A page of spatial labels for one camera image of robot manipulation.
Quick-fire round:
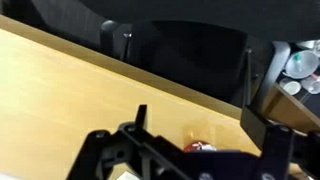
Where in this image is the black office chair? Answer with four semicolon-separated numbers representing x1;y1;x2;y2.
1;0;320;99

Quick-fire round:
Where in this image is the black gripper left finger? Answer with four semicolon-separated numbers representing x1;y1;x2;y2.
67;105;182;180

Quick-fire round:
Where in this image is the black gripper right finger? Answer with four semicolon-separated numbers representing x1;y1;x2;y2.
240;106;320;180

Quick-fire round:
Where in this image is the red patterned mug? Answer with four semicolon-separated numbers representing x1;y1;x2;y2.
183;141;216;152

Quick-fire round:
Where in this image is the small white lidded cup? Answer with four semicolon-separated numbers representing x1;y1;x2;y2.
279;78;301;95

